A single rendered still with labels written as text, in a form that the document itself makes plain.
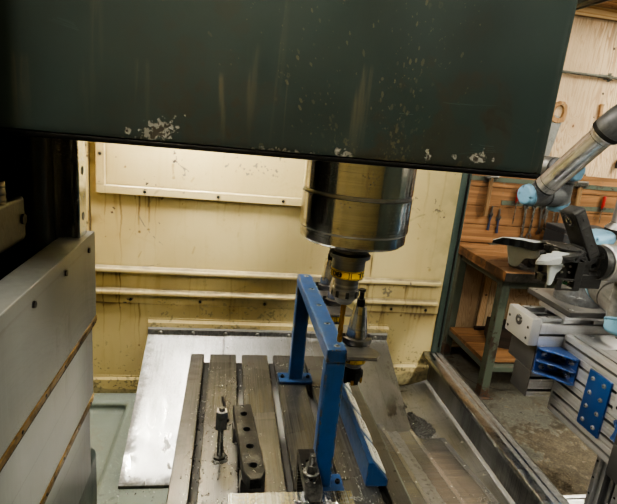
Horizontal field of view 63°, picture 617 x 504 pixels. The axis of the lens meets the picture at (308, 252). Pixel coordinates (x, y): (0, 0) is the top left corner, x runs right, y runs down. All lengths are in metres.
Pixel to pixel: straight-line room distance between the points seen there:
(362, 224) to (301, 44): 0.24
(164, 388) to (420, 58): 1.39
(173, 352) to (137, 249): 0.38
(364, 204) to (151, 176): 1.17
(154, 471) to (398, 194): 1.17
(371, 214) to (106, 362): 1.48
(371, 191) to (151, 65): 0.30
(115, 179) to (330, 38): 1.26
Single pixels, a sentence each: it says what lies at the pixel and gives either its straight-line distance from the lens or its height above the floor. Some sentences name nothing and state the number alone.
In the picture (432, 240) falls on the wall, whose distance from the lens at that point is 1.91.
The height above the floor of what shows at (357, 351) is 1.22.
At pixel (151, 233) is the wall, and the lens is 1.79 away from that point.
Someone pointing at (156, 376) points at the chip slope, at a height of 0.78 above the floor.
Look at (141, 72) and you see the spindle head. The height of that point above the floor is 1.68.
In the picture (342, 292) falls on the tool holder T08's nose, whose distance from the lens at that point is 0.75.
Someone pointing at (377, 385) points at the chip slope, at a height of 0.77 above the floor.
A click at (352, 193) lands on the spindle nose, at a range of 0.66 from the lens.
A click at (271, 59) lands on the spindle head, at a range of 0.59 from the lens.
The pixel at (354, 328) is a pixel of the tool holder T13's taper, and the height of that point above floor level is 1.25.
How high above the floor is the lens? 1.66
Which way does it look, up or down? 15 degrees down
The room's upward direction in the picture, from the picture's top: 6 degrees clockwise
